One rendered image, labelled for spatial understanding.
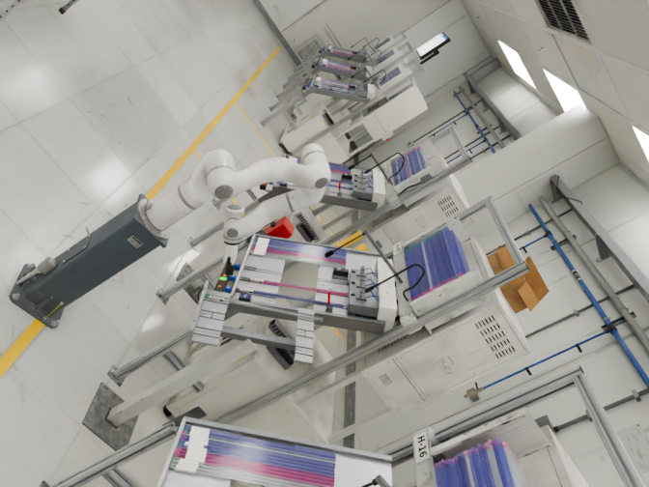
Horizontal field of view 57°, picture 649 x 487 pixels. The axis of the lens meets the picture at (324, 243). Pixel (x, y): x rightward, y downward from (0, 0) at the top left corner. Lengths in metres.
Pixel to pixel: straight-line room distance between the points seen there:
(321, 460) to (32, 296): 1.50
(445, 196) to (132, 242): 2.19
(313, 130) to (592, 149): 3.10
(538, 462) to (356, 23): 9.71
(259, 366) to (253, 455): 0.93
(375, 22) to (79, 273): 9.02
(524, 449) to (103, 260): 1.78
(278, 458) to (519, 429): 0.75
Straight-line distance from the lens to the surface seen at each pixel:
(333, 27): 11.14
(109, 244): 2.62
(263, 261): 3.07
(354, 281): 2.89
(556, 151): 5.95
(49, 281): 2.82
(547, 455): 2.06
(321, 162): 2.43
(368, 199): 4.04
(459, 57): 11.34
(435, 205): 4.04
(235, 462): 2.01
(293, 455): 2.06
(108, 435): 2.92
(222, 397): 3.06
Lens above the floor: 1.96
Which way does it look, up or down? 17 degrees down
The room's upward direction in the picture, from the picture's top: 60 degrees clockwise
